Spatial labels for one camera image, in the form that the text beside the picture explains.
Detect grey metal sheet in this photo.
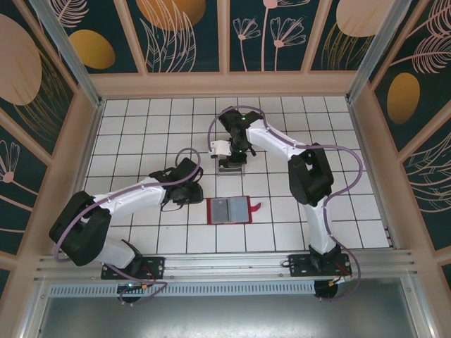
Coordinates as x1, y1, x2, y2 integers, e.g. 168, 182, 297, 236
20, 276, 434, 338

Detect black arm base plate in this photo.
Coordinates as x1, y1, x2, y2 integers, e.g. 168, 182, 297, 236
288, 253, 353, 279
101, 256, 166, 281

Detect aluminium frame post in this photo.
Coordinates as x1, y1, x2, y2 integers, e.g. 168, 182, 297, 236
345, 0, 415, 104
30, 0, 105, 108

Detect aluminium mounting rail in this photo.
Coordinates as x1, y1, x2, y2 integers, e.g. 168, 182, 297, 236
33, 249, 420, 282

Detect slotted grey cable duct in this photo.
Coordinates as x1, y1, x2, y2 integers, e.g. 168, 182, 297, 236
47, 281, 318, 297

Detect clear acrylic tray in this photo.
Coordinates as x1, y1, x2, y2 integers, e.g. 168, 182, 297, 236
215, 165, 247, 178

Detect red card holder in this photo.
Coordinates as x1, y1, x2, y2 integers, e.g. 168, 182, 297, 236
205, 195, 262, 226

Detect small circuit board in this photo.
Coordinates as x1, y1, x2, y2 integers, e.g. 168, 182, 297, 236
117, 281, 149, 296

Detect grey card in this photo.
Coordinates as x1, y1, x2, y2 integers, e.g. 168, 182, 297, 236
211, 199, 230, 223

